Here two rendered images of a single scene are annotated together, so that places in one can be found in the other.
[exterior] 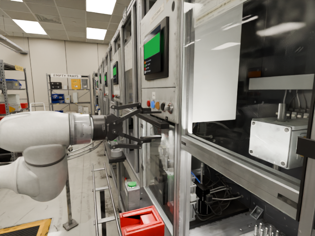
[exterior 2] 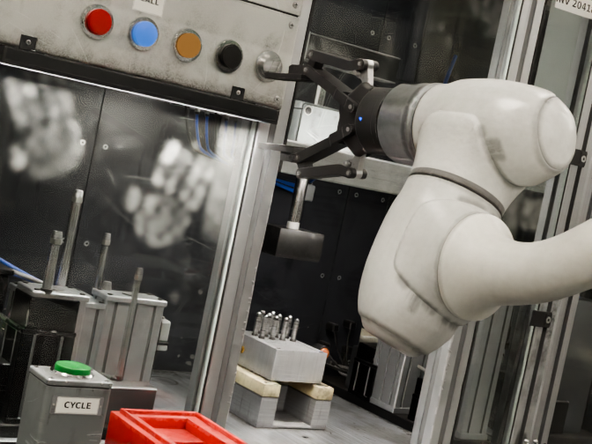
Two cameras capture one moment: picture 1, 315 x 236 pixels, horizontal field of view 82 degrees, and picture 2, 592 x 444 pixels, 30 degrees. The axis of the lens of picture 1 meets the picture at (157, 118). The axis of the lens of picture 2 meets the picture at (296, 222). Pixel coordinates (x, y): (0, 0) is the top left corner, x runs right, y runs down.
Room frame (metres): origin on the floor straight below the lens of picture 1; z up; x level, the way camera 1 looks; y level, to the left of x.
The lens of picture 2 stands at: (0.90, 1.35, 1.31)
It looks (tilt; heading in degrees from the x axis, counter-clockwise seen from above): 3 degrees down; 256
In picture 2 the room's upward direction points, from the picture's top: 12 degrees clockwise
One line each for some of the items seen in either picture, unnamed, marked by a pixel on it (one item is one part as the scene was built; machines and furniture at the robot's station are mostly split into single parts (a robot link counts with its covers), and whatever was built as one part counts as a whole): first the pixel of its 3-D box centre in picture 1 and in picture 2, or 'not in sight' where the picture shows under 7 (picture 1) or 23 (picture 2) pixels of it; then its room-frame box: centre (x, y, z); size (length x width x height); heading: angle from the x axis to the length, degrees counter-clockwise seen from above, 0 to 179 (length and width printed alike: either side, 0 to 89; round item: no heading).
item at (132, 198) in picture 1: (134, 195); (59, 419); (0.82, 0.11, 0.97); 0.08 x 0.08 x 0.12; 21
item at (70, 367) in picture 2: (131, 185); (71, 373); (0.82, 0.12, 1.03); 0.04 x 0.04 x 0.02
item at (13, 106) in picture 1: (7, 113); not in sight; (3.80, 3.16, 1.00); 1.39 x 0.51 x 2.00; 21
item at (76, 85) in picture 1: (71, 104); not in sight; (6.29, 2.97, 1.00); 1.30 x 0.51 x 2.00; 111
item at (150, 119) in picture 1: (149, 116); (145, 79); (0.79, 0.03, 1.37); 0.36 x 0.04 x 0.04; 21
